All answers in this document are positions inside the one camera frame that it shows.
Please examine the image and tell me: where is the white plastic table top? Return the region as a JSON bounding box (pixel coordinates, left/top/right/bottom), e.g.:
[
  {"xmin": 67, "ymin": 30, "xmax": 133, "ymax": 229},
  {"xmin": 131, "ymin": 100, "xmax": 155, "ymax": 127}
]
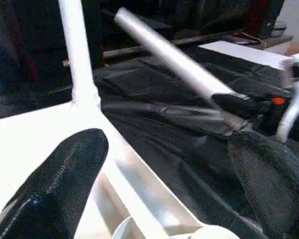
[{"xmin": 0, "ymin": 99, "xmax": 240, "ymax": 239}]

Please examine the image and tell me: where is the black mat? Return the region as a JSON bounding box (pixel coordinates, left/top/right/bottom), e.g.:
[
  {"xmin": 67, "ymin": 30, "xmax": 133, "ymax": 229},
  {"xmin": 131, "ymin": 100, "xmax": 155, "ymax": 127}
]
[{"xmin": 0, "ymin": 42, "xmax": 299, "ymax": 239}]

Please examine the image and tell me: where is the white flat board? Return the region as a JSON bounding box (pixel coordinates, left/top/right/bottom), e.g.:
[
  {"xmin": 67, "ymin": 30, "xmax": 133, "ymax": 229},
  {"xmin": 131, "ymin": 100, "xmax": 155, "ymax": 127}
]
[{"xmin": 197, "ymin": 39, "xmax": 294, "ymax": 72}]

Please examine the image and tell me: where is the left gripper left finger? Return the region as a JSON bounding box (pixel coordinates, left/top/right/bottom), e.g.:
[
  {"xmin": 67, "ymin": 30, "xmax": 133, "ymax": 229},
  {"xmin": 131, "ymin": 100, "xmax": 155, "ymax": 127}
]
[{"xmin": 0, "ymin": 127, "xmax": 110, "ymax": 239}]

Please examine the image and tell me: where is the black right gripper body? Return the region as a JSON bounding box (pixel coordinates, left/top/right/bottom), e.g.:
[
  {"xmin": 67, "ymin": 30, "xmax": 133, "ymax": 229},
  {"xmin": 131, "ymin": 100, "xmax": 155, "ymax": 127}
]
[{"xmin": 253, "ymin": 93, "xmax": 290, "ymax": 131}]

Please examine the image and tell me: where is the white plastic table leg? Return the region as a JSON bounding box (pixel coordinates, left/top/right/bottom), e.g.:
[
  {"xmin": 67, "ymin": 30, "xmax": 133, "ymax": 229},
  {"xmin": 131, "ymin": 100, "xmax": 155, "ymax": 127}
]
[
  {"xmin": 57, "ymin": 0, "xmax": 102, "ymax": 108},
  {"xmin": 114, "ymin": 6, "xmax": 254, "ymax": 136}
]

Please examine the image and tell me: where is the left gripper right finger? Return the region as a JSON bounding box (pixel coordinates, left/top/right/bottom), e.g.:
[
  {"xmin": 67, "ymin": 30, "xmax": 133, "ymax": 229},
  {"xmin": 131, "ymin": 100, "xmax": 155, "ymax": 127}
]
[{"xmin": 226, "ymin": 130, "xmax": 299, "ymax": 239}]

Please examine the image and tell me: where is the dark long bar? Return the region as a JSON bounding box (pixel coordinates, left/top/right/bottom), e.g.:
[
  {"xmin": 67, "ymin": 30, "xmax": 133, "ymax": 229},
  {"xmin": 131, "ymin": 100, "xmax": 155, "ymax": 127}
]
[{"xmin": 102, "ymin": 33, "xmax": 240, "ymax": 60}]

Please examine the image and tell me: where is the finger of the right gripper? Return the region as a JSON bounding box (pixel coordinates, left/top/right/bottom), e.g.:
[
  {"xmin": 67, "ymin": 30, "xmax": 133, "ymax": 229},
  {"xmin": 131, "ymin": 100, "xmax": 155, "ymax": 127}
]
[{"xmin": 211, "ymin": 93, "xmax": 259, "ymax": 115}]

